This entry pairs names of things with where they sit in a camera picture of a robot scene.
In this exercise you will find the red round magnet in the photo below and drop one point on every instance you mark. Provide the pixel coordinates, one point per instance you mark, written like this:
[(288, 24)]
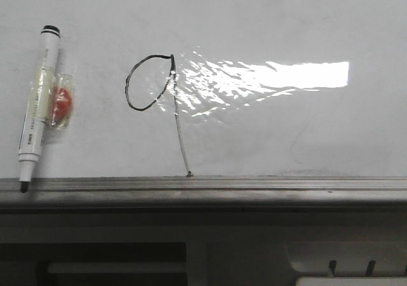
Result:
[(61, 104)]

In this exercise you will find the white whiteboard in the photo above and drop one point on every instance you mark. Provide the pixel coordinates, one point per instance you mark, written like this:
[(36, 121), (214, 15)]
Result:
[(228, 87)]

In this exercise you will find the white plastic tray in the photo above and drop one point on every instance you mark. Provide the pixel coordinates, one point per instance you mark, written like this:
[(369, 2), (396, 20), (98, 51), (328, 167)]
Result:
[(355, 281)]

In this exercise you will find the grey aluminium whiteboard frame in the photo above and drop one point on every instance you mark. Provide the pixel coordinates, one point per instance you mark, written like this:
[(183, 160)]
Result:
[(118, 193)]

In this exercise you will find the white whiteboard marker black tip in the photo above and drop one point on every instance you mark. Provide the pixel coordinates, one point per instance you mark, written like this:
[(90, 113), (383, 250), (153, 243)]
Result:
[(31, 140)]

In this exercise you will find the clear adhesive tape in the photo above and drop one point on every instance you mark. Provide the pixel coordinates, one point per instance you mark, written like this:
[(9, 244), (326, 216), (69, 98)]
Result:
[(51, 98)]

